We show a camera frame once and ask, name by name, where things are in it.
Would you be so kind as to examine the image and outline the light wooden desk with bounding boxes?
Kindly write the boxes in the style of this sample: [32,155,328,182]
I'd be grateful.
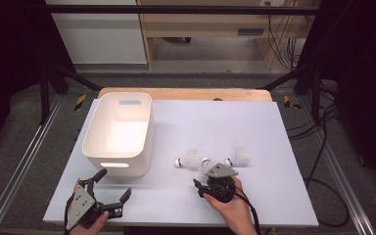
[136,0,322,71]

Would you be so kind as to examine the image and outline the black floor cables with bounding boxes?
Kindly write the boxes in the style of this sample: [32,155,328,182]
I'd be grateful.
[287,81,341,177]

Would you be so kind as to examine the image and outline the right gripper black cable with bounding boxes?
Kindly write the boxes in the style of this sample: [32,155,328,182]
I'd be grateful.
[233,177,351,235]

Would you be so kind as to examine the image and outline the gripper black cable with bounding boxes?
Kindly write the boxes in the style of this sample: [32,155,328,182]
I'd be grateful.
[64,202,72,235]
[233,177,351,235]

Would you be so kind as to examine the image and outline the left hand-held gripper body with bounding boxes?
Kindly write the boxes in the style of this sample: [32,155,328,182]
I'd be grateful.
[67,179,124,229]

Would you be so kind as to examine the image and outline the person's right hand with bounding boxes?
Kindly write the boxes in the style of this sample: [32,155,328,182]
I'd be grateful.
[204,177,256,229]

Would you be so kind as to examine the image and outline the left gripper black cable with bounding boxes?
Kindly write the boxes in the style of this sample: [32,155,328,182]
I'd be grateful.
[64,202,72,235]

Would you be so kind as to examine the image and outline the person's left hand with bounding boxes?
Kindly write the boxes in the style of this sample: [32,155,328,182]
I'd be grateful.
[70,211,110,235]

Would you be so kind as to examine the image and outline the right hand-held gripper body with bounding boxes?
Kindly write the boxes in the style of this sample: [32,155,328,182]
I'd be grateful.
[204,163,239,204]

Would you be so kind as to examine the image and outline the white board sheet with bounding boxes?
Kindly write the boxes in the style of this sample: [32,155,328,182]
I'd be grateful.
[42,99,320,228]

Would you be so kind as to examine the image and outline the wooden table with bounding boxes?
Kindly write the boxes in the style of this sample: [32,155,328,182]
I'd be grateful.
[97,86,273,103]

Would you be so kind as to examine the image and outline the aluminium floor rail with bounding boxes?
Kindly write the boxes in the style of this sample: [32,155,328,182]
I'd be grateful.
[298,97,376,235]
[0,94,65,235]

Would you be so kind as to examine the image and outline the hanging black cable bundle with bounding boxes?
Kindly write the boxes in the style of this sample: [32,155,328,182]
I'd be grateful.
[266,13,307,71]

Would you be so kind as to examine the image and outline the black metal stand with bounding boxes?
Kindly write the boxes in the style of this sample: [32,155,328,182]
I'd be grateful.
[38,62,102,125]
[258,63,324,123]

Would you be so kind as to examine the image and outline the white cabinet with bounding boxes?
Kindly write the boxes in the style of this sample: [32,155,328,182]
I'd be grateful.
[45,0,148,66]

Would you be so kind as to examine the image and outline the black horizontal frame bar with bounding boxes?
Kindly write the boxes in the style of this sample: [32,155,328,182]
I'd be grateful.
[43,4,321,16]

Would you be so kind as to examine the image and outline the white feather shuttlecock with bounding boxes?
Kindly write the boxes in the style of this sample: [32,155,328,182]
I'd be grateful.
[224,147,251,168]
[174,149,202,170]
[201,157,213,175]

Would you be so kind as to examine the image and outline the white plastic basket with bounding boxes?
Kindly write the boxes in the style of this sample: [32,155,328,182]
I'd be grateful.
[81,91,156,178]

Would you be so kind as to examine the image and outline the black curtain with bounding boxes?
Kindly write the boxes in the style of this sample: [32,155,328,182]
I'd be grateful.
[298,0,376,197]
[0,0,76,161]

